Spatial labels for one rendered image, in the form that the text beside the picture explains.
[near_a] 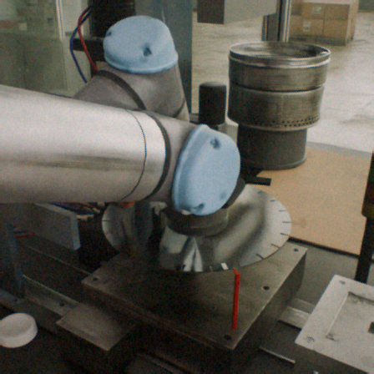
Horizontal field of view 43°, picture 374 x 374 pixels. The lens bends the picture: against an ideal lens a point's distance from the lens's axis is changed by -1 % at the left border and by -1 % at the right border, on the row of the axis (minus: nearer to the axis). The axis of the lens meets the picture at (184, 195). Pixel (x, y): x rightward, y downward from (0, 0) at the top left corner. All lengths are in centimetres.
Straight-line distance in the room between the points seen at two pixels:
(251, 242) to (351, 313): 18
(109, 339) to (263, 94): 87
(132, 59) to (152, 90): 4
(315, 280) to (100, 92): 69
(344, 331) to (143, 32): 47
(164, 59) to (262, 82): 89
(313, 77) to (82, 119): 116
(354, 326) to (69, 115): 53
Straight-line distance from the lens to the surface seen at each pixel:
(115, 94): 51
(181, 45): 157
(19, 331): 92
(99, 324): 82
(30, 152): 30
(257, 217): 85
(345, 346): 69
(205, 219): 81
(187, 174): 38
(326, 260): 113
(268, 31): 184
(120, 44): 52
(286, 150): 151
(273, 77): 139
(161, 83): 53
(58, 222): 79
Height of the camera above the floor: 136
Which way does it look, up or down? 27 degrees down
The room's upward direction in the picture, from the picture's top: straight up
